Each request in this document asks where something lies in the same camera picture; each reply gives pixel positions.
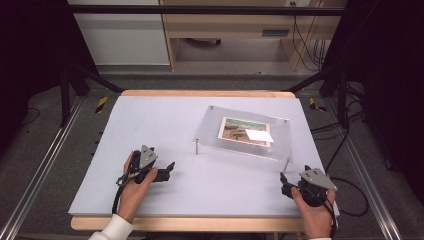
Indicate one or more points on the landscape picture print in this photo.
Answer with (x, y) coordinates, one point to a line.
(233, 131)

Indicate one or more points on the yellow clamp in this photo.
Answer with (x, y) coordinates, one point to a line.
(313, 105)
(101, 104)

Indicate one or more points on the clear acrylic photo frame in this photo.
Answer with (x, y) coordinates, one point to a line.
(213, 130)

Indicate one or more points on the yellow clamp left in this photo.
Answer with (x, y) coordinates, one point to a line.
(101, 104)

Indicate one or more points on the black horizontal frame bar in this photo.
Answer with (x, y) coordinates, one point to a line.
(200, 10)

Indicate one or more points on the white table mat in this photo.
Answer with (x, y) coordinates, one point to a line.
(150, 120)

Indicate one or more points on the wooden desk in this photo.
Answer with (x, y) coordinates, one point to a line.
(226, 25)

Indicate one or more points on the person's left hand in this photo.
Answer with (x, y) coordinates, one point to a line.
(131, 200)

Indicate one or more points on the grey desk label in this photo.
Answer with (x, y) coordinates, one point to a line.
(275, 33)

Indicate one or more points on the black metal stand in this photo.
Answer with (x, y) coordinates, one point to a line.
(65, 96)
(342, 100)

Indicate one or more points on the wooden table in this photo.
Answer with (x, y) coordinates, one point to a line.
(200, 224)

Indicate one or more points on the yellow clamp right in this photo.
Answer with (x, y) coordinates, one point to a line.
(313, 105)

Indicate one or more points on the aluminium floor rail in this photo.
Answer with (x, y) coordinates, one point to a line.
(40, 166)
(366, 180)

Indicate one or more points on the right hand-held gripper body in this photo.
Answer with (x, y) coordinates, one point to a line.
(316, 180)

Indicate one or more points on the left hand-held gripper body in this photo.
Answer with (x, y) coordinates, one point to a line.
(146, 158)

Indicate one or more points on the person's right hand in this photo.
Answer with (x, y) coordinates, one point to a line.
(315, 220)

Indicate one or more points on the white cabinet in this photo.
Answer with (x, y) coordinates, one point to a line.
(123, 40)

